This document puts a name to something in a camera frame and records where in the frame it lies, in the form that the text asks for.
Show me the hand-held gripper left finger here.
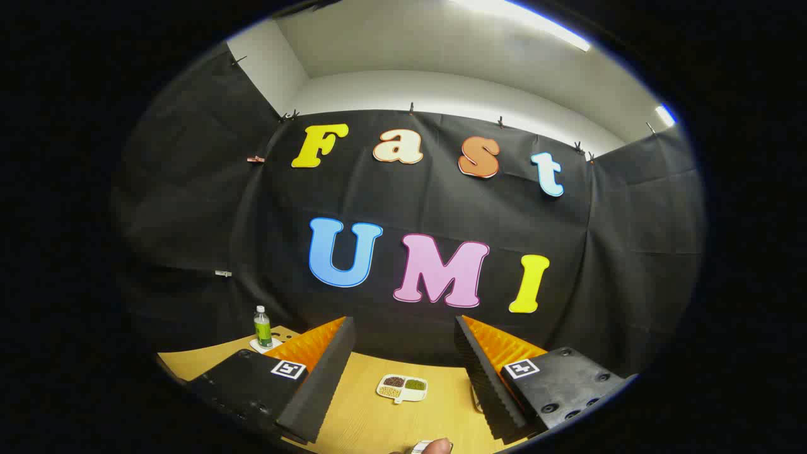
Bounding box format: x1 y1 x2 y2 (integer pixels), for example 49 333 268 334
187 317 356 445

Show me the row of black clips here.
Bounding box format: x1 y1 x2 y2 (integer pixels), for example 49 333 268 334
231 55 656 163

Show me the green label plastic bottle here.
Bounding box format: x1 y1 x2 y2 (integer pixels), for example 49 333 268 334
253 306 274 349

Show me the white divided dish with beans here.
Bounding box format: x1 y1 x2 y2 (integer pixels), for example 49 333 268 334
376 374 429 405

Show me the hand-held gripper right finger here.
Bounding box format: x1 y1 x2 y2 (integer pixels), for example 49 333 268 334
454 315 637 442

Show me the black backdrop cloth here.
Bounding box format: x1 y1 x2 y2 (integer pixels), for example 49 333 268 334
110 47 705 379

